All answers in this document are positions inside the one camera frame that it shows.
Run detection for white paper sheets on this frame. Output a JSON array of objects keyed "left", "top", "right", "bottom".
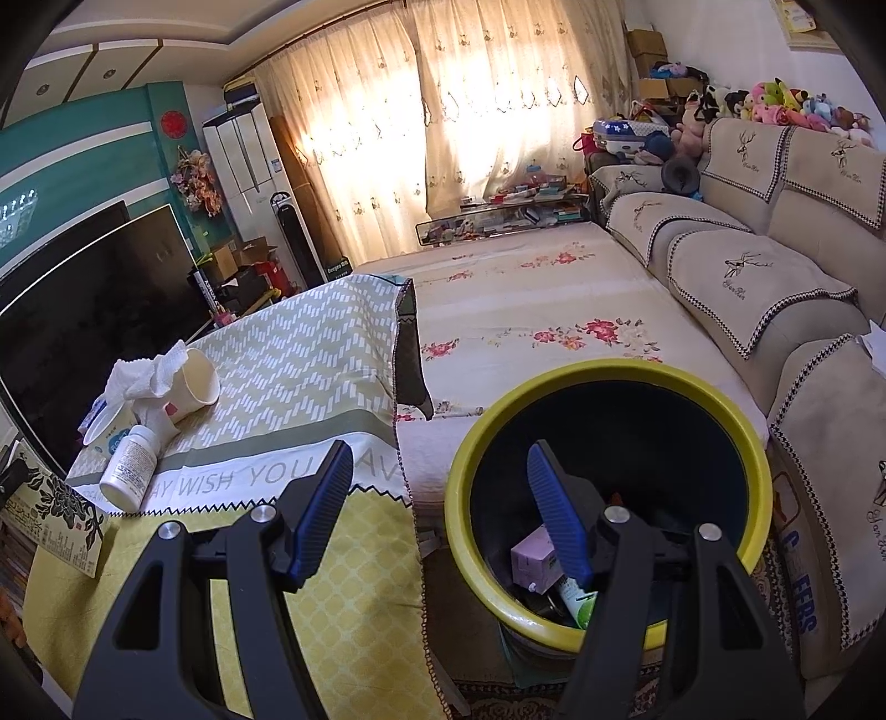
[{"left": 858, "top": 332, "right": 886, "bottom": 378}]

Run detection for pile of plush toys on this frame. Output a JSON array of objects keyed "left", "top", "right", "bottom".
[{"left": 682, "top": 76, "right": 877, "bottom": 150}]

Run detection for white pill bottle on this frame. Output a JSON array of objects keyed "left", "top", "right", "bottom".
[{"left": 99, "top": 424, "right": 162, "bottom": 513}]

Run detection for white tower fan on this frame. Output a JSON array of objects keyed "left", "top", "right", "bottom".
[{"left": 270, "top": 192, "right": 326, "bottom": 292}]

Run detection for large flat television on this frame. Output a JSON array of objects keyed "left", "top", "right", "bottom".
[{"left": 0, "top": 203, "right": 209, "bottom": 479}]

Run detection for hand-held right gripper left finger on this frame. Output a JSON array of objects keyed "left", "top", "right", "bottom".
[{"left": 73, "top": 438, "right": 356, "bottom": 720}]

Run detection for framed flower painting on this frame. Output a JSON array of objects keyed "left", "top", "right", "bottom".
[{"left": 782, "top": 0, "right": 832, "bottom": 49}]

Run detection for star printed storage case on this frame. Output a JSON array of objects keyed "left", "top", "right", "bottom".
[{"left": 593, "top": 117, "right": 670, "bottom": 157}]

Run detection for small flat television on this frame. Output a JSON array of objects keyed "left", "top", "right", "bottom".
[{"left": 0, "top": 200, "right": 129, "bottom": 278}]

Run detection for glass coffee table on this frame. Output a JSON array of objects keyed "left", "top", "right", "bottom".
[{"left": 415, "top": 190, "right": 593, "bottom": 246}]

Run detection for cream embroidered curtain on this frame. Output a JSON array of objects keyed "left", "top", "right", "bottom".
[
  {"left": 408, "top": 0, "right": 634, "bottom": 215},
  {"left": 253, "top": 0, "right": 434, "bottom": 268}
]

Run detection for dark neck pillow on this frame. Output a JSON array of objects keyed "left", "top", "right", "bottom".
[{"left": 661, "top": 158, "right": 702, "bottom": 198}]

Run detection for artificial flower wreath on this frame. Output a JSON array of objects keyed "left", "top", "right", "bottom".
[{"left": 171, "top": 147, "right": 224, "bottom": 217}]

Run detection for white tissue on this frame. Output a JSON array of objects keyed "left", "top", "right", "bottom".
[{"left": 104, "top": 339, "right": 189, "bottom": 406}]

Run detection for floral bed sheet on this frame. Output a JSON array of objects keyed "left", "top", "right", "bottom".
[{"left": 353, "top": 220, "right": 769, "bottom": 486}]

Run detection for open cardboard box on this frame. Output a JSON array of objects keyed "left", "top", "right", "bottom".
[{"left": 231, "top": 236, "right": 278, "bottom": 268}]

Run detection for black yellow-rimmed trash bin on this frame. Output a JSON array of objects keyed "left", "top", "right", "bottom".
[{"left": 444, "top": 358, "right": 774, "bottom": 655}]

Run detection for white standing air conditioner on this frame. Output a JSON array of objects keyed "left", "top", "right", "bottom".
[{"left": 203, "top": 104, "right": 295, "bottom": 250}]

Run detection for green white tube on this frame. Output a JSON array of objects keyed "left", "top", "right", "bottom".
[{"left": 529, "top": 578, "right": 597, "bottom": 630}]

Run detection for cream paper cup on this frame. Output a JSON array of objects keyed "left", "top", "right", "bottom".
[{"left": 162, "top": 348, "right": 223, "bottom": 425}]

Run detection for stack of cardboard boxes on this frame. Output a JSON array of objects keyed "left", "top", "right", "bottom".
[{"left": 626, "top": 28, "right": 700, "bottom": 105}]

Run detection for beige sofa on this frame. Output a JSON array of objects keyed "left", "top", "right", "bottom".
[{"left": 588, "top": 116, "right": 886, "bottom": 693}]

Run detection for pink cardboard box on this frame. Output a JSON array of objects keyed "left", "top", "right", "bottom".
[{"left": 511, "top": 524, "right": 565, "bottom": 589}]

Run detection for black floral printed box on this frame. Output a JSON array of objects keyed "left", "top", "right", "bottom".
[{"left": 0, "top": 460, "right": 112, "bottom": 577}]

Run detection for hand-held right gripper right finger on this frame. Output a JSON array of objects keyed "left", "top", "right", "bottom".
[{"left": 526, "top": 441, "right": 807, "bottom": 720}]

